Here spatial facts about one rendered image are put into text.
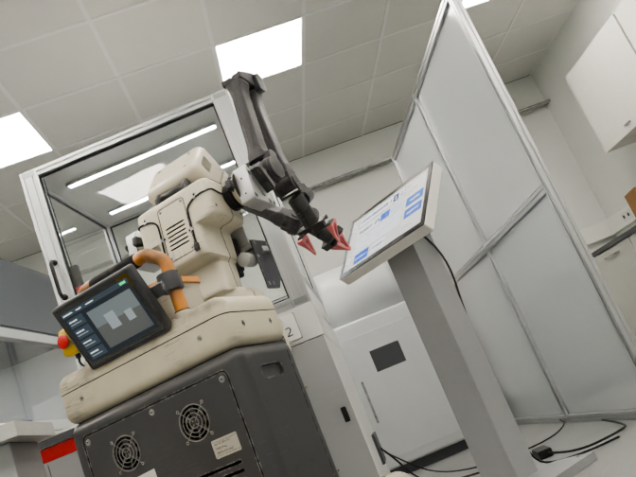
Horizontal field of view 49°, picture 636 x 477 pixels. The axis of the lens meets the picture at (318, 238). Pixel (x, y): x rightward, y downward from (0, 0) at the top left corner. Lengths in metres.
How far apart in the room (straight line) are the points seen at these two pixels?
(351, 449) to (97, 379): 1.35
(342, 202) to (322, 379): 3.76
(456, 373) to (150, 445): 1.30
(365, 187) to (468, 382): 4.12
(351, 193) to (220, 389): 5.05
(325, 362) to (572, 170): 4.59
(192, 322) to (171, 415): 0.22
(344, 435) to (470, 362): 0.61
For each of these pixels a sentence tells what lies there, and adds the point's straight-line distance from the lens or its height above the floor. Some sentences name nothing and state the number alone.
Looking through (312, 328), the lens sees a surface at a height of 0.83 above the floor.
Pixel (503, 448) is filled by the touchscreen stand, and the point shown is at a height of 0.16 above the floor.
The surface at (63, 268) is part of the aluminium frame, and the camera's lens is 3.23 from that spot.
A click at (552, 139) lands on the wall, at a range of 7.10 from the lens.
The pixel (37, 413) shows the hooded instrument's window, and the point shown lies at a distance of 3.53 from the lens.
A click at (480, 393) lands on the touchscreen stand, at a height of 0.36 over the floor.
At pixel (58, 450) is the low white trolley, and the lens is 2.52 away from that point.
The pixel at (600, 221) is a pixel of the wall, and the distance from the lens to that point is 6.97.
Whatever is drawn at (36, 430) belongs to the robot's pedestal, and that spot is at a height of 0.73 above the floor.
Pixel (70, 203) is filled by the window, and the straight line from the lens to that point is 3.31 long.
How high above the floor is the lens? 0.46
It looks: 14 degrees up
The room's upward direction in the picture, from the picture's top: 22 degrees counter-clockwise
